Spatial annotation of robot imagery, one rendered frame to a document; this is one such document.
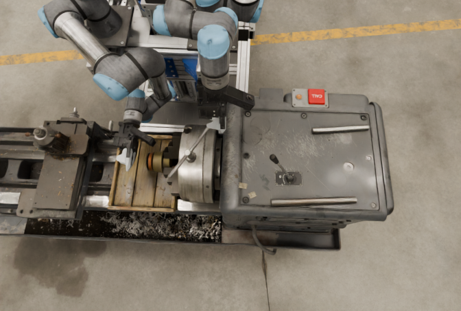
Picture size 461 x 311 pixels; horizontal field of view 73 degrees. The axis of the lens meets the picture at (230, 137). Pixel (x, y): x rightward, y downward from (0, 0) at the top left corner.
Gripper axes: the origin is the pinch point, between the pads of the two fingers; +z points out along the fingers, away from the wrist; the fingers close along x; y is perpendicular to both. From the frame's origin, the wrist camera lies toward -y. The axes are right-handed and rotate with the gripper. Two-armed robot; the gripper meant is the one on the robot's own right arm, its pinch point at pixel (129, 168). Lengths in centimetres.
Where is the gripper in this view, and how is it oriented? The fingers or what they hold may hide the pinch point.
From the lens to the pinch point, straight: 135.0
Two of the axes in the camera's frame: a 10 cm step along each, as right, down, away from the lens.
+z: -0.4, 9.4, -3.5
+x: -0.4, -3.5, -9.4
